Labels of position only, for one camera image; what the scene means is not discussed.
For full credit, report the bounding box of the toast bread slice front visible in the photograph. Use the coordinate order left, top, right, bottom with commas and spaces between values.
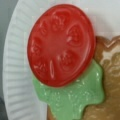
46, 34, 120, 120

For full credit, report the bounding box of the green lettuce piece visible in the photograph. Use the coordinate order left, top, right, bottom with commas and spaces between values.
33, 60, 104, 120

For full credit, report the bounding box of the red tomato slice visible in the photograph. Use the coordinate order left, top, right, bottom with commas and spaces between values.
27, 4, 96, 87

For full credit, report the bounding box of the white paper plate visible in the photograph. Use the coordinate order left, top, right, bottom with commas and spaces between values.
2, 0, 120, 120

